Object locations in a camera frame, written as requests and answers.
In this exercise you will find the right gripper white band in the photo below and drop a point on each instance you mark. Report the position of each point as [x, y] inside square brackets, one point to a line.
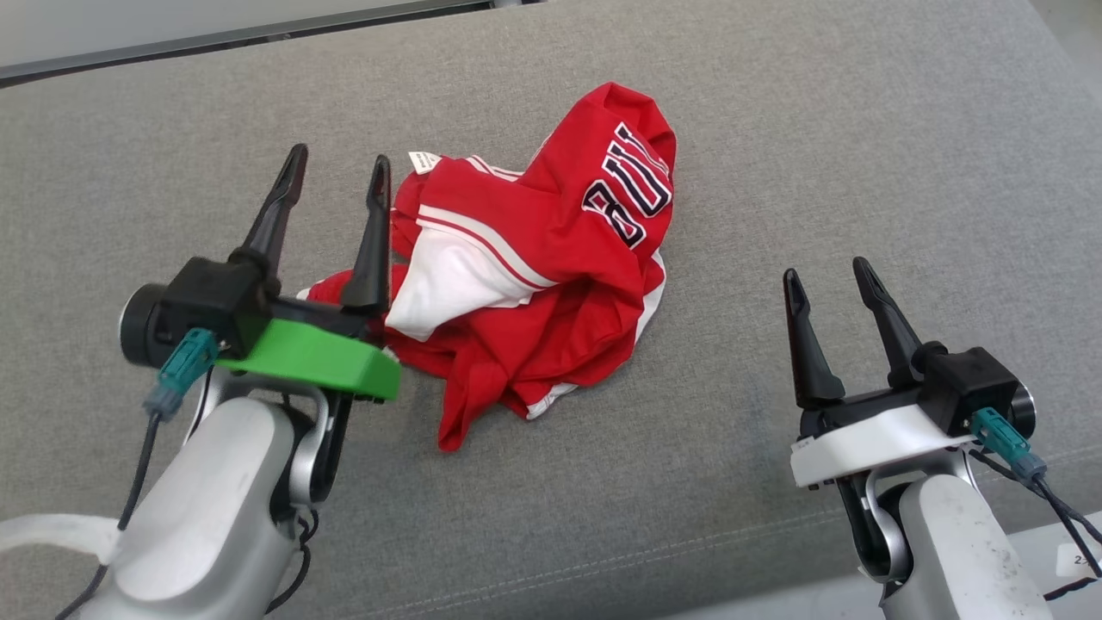
[869, 443]

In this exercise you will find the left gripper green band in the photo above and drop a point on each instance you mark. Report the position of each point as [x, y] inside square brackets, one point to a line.
[318, 357]

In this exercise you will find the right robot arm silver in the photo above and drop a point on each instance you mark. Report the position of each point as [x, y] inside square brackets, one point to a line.
[956, 551]

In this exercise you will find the red white basketball jersey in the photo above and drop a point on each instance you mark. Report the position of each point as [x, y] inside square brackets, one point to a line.
[551, 224]

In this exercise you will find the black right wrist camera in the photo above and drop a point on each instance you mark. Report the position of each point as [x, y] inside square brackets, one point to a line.
[973, 379]

